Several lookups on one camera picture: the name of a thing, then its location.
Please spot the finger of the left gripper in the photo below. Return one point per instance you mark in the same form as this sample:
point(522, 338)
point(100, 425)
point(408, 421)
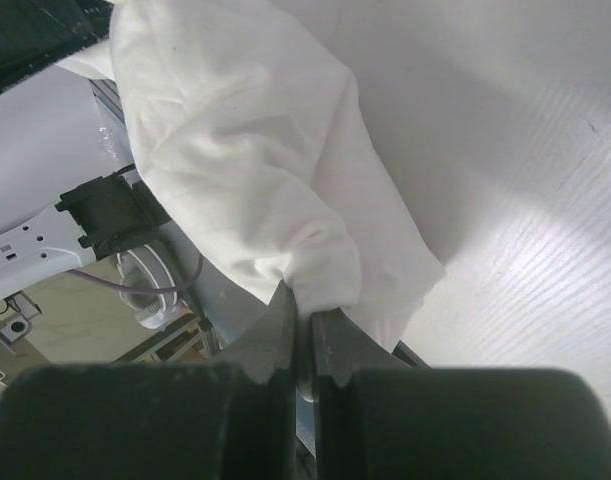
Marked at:
point(35, 35)

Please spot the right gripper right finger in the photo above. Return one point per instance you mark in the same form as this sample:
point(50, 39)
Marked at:
point(364, 404)

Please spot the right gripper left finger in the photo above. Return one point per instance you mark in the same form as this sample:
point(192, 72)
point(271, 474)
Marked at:
point(259, 438)

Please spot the white t shirt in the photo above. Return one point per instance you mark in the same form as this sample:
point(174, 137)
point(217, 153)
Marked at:
point(248, 132)

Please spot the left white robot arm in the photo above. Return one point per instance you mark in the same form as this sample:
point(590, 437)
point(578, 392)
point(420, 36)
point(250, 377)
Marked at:
point(69, 193)

